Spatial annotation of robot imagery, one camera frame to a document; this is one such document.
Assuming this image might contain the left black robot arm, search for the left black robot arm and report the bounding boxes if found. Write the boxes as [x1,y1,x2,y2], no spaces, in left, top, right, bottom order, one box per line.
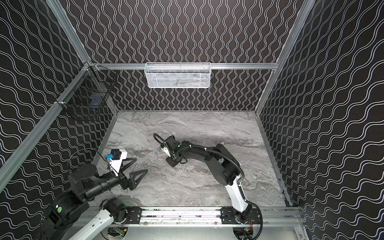
[38,158,148,240]

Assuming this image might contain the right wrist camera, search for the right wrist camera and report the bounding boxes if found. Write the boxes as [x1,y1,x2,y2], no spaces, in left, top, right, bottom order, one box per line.
[162,145,171,157]

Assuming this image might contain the white wire mesh basket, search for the white wire mesh basket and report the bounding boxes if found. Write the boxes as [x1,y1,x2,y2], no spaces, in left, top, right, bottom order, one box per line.
[144,62,212,89]

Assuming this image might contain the black wire mesh basket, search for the black wire mesh basket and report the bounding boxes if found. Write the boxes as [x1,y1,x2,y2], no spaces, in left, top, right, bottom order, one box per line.
[59,66,118,122]

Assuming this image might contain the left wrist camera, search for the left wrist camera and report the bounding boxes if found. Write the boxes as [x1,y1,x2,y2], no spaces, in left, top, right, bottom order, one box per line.
[106,149,128,177]

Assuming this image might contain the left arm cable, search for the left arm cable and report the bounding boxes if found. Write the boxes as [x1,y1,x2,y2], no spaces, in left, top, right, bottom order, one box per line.
[65,148,121,178]

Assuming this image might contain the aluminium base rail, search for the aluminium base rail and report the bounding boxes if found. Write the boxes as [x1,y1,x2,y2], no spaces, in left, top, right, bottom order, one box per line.
[80,206,301,227]

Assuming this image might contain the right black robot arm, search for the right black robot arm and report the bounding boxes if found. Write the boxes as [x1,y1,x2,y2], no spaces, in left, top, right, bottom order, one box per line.
[160,136,252,224]

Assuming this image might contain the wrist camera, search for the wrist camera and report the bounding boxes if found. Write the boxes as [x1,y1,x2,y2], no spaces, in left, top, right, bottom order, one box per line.
[162,145,171,157]
[106,149,128,177]

